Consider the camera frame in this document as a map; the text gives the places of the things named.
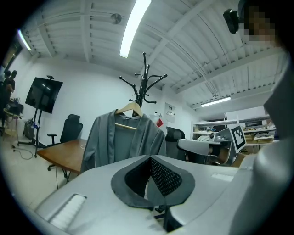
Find person's right hand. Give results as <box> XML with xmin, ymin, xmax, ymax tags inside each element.
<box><xmin>208</xmin><ymin>145</ymin><xmax>231</xmax><ymax>165</ymax></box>

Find black monitor screen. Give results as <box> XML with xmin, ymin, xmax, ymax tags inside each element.
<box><xmin>25</xmin><ymin>77</ymin><xmax>64</xmax><ymax>114</ymax></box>

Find brown wooden table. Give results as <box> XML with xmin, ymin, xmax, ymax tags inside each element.
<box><xmin>36</xmin><ymin>139</ymin><xmax>88</xmax><ymax>175</ymax></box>

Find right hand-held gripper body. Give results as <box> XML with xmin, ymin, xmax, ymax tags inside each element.
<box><xmin>208</xmin><ymin>125</ymin><xmax>248</xmax><ymax>167</ymax></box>

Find white wall panel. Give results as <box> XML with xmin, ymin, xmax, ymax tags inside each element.
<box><xmin>164</xmin><ymin>102</ymin><xmax>176</xmax><ymax>124</ymax></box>

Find wooden hanger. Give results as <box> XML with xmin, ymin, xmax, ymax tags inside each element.
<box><xmin>114</xmin><ymin>102</ymin><xmax>144</xmax><ymax>130</ymax></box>

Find black wheeled monitor stand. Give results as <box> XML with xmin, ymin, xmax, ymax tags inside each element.
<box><xmin>17</xmin><ymin>107</ymin><xmax>47</xmax><ymax>159</ymax></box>

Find dark bag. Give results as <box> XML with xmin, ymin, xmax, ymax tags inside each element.
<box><xmin>23</xmin><ymin>118</ymin><xmax>35</xmax><ymax>140</ymax></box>

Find long ceiling light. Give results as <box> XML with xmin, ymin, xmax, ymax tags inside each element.
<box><xmin>200</xmin><ymin>96</ymin><xmax>232</xmax><ymax>108</ymax></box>
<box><xmin>119</xmin><ymin>0</ymin><xmax>152</xmax><ymax>58</ymax></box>
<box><xmin>17</xmin><ymin>29</ymin><xmax>32</xmax><ymax>51</ymax></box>

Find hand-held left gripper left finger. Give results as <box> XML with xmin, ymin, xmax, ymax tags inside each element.
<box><xmin>34</xmin><ymin>155</ymin><xmax>166</xmax><ymax>235</ymax></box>

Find white storage shelves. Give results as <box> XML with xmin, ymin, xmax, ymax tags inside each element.
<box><xmin>192</xmin><ymin>110</ymin><xmax>281</xmax><ymax>149</ymax></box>

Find black head-worn camera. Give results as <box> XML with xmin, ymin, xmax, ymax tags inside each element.
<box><xmin>223</xmin><ymin>8</ymin><xmax>244</xmax><ymax>34</ymax></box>

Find black floor cable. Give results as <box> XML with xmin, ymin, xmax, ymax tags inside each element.
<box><xmin>11</xmin><ymin>143</ymin><xmax>34</xmax><ymax>160</ymax></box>

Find grey garment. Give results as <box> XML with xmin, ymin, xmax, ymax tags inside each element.
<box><xmin>80</xmin><ymin>109</ymin><xmax>167</xmax><ymax>175</ymax></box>

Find cluttered cart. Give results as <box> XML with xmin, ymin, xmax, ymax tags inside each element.
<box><xmin>2</xmin><ymin>97</ymin><xmax>24</xmax><ymax>144</ymax></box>

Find black mesh office chair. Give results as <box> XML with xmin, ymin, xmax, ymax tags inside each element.
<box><xmin>47</xmin><ymin>114</ymin><xmax>84</xmax><ymax>172</ymax></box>
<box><xmin>164</xmin><ymin>126</ymin><xmax>187</xmax><ymax>162</ymax></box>

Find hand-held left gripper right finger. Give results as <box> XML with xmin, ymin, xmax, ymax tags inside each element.
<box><xmin>150</xmin><ymin>155</ymin><xmax>240</xmax><ymax>233</ymax></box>

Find person's head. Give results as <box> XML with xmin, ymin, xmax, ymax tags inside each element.
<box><xmin>237</xmin><ymin>0</ymin><xmax>280</xmax><ymax>48</ymax></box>

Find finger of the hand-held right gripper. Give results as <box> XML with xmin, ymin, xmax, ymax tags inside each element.
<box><xmin>178</xmin><ymin>138</ymin><xmax>222</xmax><ymax>165</ymax></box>

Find black coat rack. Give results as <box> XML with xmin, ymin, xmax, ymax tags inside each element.
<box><xmin>119</xmin><ymin>52</ymin><xmax>168</xmax><ymax>118</ymax></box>

